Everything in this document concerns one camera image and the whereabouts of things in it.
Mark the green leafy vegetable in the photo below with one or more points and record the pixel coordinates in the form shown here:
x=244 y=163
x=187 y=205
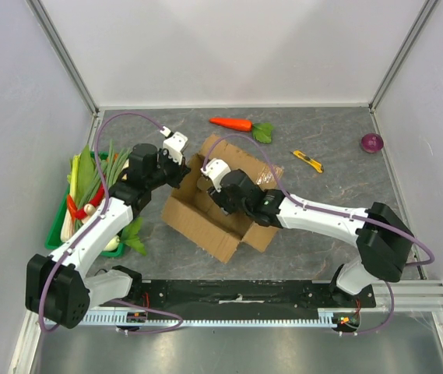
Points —
x=82 y=173

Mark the red chili pepper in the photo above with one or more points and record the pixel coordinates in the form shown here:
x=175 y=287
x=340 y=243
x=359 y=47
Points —
x=87 y=210

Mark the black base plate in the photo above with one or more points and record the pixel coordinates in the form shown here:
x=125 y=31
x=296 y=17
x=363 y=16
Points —
x=306 y=293

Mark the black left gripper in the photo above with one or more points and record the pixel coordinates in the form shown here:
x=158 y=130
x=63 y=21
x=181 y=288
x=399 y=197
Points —
x=181 y=171

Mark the green carrot leaves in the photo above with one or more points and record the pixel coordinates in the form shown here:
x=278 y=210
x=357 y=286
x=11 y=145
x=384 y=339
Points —
x=262 y=132

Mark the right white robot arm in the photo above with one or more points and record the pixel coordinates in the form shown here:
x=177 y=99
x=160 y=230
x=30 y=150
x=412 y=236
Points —
x=379 y=235

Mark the white radish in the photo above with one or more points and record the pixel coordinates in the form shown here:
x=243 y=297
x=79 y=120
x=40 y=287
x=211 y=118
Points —
x=113 y=244

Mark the purple red onion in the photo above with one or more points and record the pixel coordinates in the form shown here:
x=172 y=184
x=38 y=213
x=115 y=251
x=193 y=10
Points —
x=372 y=143

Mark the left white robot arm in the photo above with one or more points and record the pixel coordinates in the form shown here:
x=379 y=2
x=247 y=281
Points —
x=57 y=286

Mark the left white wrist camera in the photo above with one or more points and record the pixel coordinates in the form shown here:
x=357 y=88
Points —
x=175 y=144

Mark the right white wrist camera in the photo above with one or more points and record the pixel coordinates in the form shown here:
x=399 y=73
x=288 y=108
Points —
x=215 y=170

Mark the yellow utility knife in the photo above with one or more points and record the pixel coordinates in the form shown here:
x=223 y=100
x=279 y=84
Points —
x=308 y=160

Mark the green vegetable tray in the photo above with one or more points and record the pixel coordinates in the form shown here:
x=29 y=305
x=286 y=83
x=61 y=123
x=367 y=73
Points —
x=53 y=240

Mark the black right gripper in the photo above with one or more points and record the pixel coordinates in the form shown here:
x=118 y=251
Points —
x=218 y=199

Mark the orange toy carrot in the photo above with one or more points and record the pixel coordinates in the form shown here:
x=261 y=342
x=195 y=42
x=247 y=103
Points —
x=237 y=124

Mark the green leaf beside tray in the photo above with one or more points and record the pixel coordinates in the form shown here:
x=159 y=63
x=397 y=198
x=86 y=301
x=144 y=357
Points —
x=130 y=236

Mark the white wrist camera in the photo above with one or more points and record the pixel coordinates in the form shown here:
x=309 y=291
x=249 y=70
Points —
x=175 y=144
x=215 y=170

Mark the brown cardboard express box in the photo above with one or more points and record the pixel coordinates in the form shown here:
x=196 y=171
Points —
x=205 y=216

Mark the grey slotted cable duct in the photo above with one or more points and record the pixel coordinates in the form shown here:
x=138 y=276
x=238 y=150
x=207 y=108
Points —
x=139 y=318

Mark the green beans bunch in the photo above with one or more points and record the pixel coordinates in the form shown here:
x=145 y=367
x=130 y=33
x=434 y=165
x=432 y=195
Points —
x=111 y=167

